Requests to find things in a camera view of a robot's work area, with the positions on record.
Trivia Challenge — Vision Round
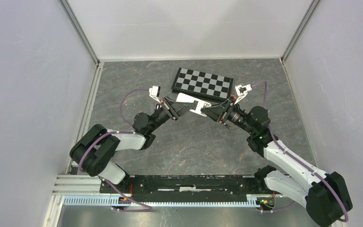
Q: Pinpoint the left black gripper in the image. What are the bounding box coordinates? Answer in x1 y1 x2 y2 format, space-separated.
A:
148 96 196 133

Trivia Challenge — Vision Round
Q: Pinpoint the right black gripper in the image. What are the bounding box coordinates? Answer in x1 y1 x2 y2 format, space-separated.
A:
200 96 255 135

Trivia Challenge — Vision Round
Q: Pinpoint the white red remote control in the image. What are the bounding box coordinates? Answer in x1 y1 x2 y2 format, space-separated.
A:
176 93 212 117

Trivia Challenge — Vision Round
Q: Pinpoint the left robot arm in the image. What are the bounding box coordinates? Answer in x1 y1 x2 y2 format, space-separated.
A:
69 97 198 193

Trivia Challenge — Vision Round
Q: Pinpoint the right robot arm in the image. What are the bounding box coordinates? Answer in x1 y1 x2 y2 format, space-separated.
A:
201 100 353 227

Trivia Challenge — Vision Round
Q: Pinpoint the black grey checkerboard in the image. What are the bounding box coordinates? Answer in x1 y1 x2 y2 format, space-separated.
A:
171 68 233 103

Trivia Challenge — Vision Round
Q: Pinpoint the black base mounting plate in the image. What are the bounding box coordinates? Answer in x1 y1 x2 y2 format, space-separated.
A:
116 175 280 202

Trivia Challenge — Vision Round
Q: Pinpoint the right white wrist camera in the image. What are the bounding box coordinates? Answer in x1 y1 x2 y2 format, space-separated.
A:
234 84 252 104

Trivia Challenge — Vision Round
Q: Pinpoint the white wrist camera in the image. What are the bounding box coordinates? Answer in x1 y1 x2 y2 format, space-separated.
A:
234 84 252 104
149 86 161 103

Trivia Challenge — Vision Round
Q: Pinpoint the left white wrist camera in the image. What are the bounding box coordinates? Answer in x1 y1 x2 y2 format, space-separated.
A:
149 86 161 103

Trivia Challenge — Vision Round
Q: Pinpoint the grey slotted cable duct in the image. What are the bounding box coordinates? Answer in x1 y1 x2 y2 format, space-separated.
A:
63 195 259 207

